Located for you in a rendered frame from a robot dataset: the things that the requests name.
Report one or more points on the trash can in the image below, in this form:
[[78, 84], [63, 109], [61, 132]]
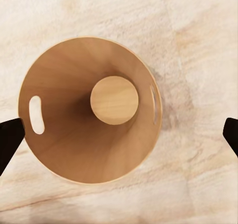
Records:
[[97, 108]]

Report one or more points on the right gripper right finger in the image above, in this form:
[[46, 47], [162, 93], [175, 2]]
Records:
[[230, 133]]

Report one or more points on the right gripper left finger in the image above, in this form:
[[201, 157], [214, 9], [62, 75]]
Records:
[[12, 133]]

